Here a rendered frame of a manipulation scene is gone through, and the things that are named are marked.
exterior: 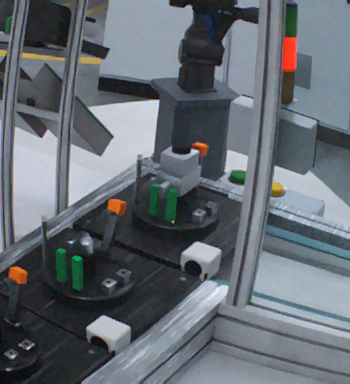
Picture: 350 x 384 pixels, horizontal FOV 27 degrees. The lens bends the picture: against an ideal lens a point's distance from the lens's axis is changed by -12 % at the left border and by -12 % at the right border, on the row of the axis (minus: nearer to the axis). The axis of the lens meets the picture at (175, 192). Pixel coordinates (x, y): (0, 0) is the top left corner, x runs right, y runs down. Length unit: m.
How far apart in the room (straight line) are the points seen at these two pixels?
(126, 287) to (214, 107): 0.61
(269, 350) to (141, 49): 3.58
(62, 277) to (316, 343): 0.38
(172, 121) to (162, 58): 2.95
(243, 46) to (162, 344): 3.43
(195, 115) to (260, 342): 0.61
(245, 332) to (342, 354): 0.18
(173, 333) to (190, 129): 0.64
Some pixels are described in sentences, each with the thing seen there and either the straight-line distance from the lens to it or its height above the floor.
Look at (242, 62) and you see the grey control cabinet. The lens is 4.38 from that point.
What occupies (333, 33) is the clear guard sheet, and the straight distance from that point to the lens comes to 0.94.
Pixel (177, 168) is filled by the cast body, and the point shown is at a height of 1.07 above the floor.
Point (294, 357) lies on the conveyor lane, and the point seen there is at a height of 0.90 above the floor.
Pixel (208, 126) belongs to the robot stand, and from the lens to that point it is 1.61.
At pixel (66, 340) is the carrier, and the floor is 0.97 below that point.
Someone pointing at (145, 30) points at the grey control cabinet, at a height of 0.47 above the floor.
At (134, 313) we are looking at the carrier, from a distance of 1.07.
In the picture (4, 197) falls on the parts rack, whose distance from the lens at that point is 1.22.
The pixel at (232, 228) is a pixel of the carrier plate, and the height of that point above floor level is 0.97.
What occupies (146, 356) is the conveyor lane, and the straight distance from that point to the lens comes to 1.00.
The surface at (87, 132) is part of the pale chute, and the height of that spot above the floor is 1.05.
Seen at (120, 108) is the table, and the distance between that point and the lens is 2.06.
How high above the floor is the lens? 1.59
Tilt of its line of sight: 26 degrees down
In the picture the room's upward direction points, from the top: 5 degrees clockwise
